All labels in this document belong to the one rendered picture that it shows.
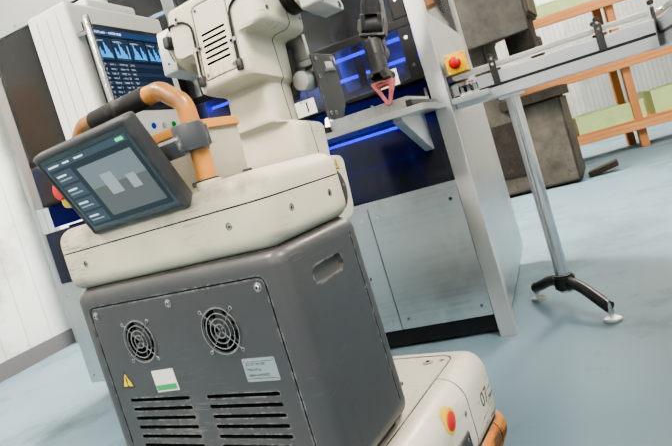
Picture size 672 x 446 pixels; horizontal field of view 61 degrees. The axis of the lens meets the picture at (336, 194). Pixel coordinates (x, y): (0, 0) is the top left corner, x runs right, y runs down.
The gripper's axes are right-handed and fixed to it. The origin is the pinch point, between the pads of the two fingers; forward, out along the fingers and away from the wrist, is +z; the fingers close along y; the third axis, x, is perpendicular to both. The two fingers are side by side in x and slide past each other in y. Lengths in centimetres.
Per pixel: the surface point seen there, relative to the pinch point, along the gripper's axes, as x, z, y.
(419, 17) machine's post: -11.2, -31.0, 33.1
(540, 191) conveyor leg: -33, 40, 55
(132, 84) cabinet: 89, -37, 0
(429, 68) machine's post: -9.3, -13.1, 35.1
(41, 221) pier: 341, -34, 179
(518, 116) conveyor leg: -33, 11, 52
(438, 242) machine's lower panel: 6, 48, 42
